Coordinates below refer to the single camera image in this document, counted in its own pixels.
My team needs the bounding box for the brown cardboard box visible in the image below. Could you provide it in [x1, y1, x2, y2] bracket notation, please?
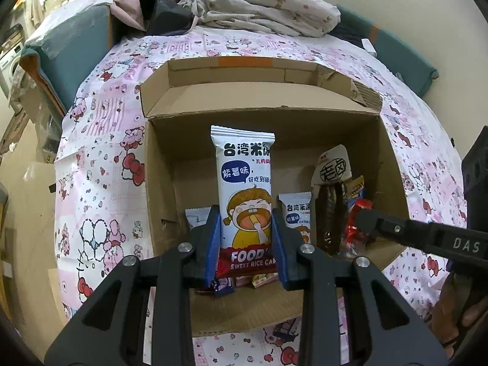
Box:
[134, 57, 408, 336]

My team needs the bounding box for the pink yellow snack packet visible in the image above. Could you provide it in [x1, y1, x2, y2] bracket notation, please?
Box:
[251, 273, 279, 288]

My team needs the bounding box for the blue yellow chip bag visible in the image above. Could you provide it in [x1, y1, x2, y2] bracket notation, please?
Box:
[346, 175, 365, 200]

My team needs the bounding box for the teal headboard pad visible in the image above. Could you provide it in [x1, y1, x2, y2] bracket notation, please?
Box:
[330, 5, 439, 98]

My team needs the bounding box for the red wrapped candy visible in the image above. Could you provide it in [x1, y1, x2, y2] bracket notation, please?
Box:
[341, 197, 372, 259]

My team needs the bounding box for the white blue flat packet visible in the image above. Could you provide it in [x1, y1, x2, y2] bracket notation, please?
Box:
[185, 206, 211, 230]

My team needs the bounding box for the dark dried fruit packet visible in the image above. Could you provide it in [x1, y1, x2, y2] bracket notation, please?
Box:
[315, 182, 347, 255]

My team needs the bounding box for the pink cloth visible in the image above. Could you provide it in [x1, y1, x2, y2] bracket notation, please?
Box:
[110, 0, 145, 31]

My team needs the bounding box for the black bag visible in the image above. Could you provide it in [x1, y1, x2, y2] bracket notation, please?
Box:
[141, 0, 195, 36]

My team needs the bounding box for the crumpled floral blanket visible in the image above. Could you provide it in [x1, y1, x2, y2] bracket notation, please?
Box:
[168, 0, 341, 38]

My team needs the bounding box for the white washing machine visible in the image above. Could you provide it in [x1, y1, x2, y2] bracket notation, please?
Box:
[0, 41, 23, 98]

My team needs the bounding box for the white rice cake packet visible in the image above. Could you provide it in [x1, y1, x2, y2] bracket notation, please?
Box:
[210, 126, 275, 278]

